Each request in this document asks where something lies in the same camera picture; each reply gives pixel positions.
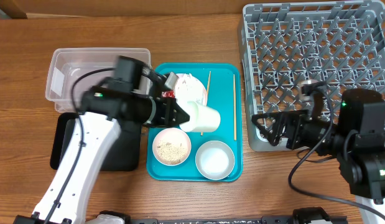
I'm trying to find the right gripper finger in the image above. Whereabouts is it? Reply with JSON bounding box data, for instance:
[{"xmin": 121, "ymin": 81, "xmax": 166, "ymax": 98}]
[
  {"xmin": 251, "ymin": 112, "xmax": 284, "ymax": 122},
  {"xmin": 252, "ymin": 118, "xmax": 282, "ymax": 146}
]

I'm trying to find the grey dish rack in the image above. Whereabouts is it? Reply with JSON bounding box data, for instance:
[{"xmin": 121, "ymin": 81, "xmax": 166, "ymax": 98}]
[{"xmin": 238, "ymin": 0, "xmax": 385, "ymax": 152}]

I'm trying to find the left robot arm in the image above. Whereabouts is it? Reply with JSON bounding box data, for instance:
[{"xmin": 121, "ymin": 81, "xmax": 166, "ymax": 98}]
[{"xmin": 14, "ymin": 56, "xmax": 190, "ymax": 223}]

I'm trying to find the pile of rice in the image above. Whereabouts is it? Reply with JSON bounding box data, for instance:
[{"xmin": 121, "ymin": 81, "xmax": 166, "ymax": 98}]
[{"xmin": 157, "ymin": 141, "xmax": 188, "ymax": 164}]

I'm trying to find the grey bowl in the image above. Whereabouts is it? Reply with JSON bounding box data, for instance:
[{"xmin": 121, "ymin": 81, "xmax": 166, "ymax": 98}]
[{"xmin": 195, "ymin": 141, "xmax": 236, "ymax": 180}]

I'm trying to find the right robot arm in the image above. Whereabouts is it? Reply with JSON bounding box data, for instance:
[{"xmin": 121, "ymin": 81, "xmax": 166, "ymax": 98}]
[{"xmin": 251, "ymin": 87, "xmax": 385, "ymax": 223}]

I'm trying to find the pink small bowl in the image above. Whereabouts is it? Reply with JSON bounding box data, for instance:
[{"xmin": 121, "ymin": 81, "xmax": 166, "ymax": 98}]
[{"xmin": 152, "ymin": 128, "xmax": 192, "ymax": 166}]

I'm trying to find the wooden chopstick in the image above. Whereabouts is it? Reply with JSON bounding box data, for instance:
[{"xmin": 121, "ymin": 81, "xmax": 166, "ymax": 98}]
[
  {"xmin": 233, "ymin": 74, "xmax": 237, "ymax": 141},
  {"xmin": 200, "ymin": 70, "xmax": 211, "ymax": 137}
]

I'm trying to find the clear plastic bin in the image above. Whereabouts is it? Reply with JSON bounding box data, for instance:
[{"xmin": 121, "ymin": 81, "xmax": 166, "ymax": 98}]
[{"xmin": 45, "ymin": 47, "xmax": 151, "ymax": 113}]

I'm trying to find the teal plastic tray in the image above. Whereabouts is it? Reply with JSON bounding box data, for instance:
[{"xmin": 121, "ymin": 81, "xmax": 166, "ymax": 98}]
[{"xmin": 146, "ymin": 63, "xmax": 243, "ymax": 182}]

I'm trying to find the white plastic cup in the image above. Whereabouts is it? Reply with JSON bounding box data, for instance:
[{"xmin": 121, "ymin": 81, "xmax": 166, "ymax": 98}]
[{"xmin": 179, "ymin": 101, "xmax": 221, "ymax": 133}]

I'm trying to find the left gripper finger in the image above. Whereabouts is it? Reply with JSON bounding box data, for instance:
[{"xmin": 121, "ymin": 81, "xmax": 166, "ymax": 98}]
[
  {"xmin": 167, "ymin": 98, "xmax": 189, "ymax": 118},
  {"xmin": 167, "ymin": 116, "xmax": 190, "ymax": 127}
]

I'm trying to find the white tissue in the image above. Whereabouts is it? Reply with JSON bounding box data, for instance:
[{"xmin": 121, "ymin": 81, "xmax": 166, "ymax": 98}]
[{"xmin": 177, "ymin": 73, "xmax": 195, "ymax": 88}]

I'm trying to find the red snack wrapper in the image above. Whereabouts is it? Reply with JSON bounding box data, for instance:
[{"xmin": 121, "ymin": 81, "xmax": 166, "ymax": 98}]
[{"xmin": 162, "ymin": 91, "xmax": 175, "ymax": 98}]

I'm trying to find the black tray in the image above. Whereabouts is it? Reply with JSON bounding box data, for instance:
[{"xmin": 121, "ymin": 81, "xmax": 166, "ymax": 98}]
[{"xmin": 50, "ymin": 113, "xmax": 141, "ymax": 171}]

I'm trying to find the pink round plate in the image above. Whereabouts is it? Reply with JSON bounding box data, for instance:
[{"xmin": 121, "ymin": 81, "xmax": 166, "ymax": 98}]
[{"xmin": 174, "ymin": 73, "xmax": 206, "ymax": 106}]

